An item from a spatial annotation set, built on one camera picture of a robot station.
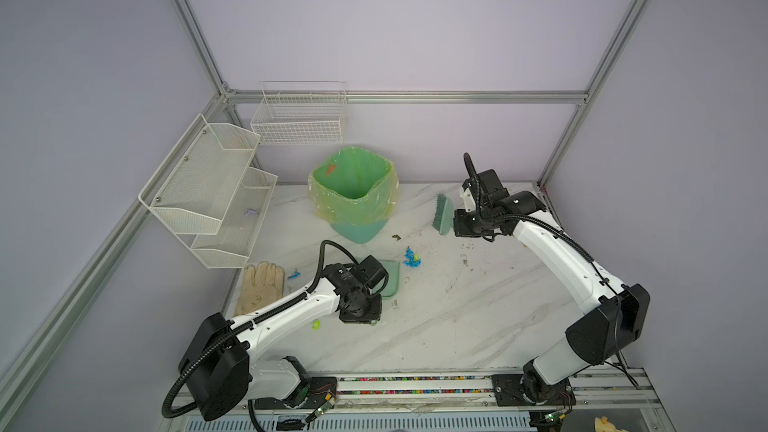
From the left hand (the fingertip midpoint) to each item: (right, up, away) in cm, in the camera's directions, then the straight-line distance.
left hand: (370, 320), depth 78 cm
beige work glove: (-35, +6, +15) cm, 39 cm away
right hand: (+23, +25, +3) cm, 34 cm away
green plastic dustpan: (+6, +11, +13) cm, 18 cm away
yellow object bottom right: (+53, -19, -12) cm, 58 cm away
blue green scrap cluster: (+13, +13, +21) cm, 27 cm away
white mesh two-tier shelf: (-42, +34, 0) cm, 54 cm away
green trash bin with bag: (-7, +37, +30) cm, 48 cm away
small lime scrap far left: (-16, -4, +6) cm, 17 cm away
